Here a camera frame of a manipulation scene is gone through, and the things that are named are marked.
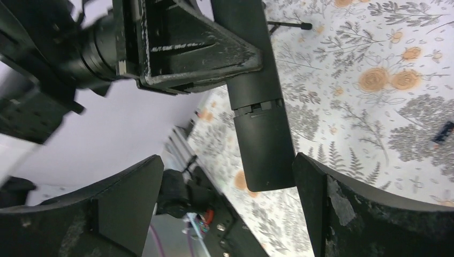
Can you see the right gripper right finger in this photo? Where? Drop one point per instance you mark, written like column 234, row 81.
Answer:
column 346, row 217

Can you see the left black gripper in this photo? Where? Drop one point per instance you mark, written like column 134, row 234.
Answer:
column 180, row 51

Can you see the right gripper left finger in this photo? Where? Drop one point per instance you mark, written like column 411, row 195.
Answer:
column 107, row 218

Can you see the black remote control back up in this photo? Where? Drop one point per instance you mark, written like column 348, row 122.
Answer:
column 260, row 118

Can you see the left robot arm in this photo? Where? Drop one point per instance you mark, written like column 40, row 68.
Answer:
column 41, row 41

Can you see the floral table mat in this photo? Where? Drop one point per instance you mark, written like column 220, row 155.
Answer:
column 368, row 88

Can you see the dark blue battery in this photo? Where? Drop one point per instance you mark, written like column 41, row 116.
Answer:
column 442, row 135

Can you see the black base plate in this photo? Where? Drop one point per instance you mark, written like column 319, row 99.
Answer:
column 190, row 192

